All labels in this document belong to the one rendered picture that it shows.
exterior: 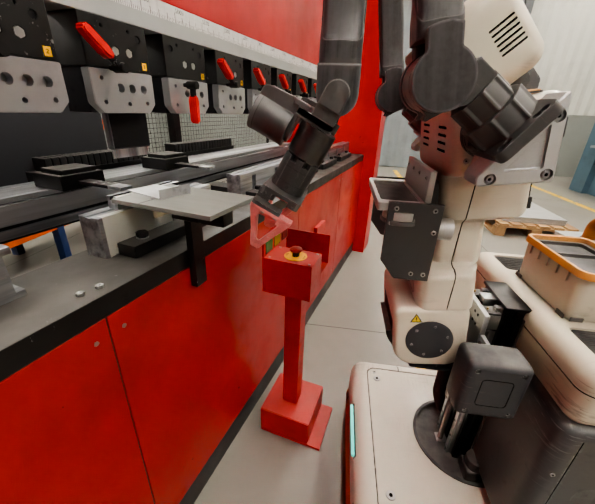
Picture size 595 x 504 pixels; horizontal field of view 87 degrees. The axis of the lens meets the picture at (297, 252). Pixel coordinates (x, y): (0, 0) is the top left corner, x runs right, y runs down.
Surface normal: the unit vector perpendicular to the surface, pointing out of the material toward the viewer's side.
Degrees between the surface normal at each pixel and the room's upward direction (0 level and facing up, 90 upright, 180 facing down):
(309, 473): 0
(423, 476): 0
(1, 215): 90
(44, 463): 90
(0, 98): 90
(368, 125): 90
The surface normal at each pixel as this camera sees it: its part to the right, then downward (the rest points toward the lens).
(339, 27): -0.18, 0.19
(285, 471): 0.04, -0.91
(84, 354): 0.92, 0.18
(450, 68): -0.14, 0.40
